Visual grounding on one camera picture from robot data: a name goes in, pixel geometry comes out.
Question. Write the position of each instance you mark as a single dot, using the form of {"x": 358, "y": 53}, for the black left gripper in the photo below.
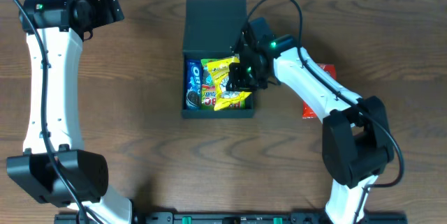
{"x": 110, "y": 5}

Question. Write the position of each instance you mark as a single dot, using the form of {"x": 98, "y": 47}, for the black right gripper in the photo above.
{"x": 239, "y": 74}

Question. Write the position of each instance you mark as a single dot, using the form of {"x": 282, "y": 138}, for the yellow Hacks candy bag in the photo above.
{"x": 219, "y": 71}

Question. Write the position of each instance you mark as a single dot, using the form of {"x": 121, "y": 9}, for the black box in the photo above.
{"x": 210, "y": 30}

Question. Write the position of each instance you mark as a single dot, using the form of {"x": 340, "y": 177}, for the Haribo gummy bag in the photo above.
{"x": 208, "y": 91}

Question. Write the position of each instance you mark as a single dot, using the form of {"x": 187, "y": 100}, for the blue Oreo pack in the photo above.
{"x": 194, "y": 74}

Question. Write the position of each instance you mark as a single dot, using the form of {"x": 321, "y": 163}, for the red Hacks candy bag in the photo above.
{"x": 311, "y": 111}

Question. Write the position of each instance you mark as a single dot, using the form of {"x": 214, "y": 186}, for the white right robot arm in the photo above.
{"x": 357, "y": 144}

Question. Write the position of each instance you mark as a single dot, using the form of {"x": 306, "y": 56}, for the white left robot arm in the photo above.
{"x": 54, "y": 167}

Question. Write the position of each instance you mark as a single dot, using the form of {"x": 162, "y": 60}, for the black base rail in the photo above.
{"x": 301, "y": 217}

